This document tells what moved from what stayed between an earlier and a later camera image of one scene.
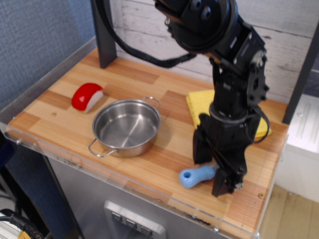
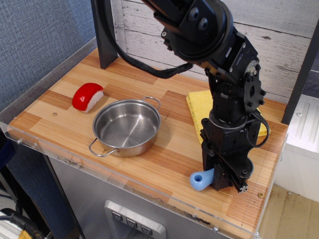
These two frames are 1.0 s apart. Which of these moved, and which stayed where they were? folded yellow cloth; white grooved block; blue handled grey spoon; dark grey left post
Moved: blue handled grey spoon
Stayed: white grooved block; dark grey left post; folded yellow cloth
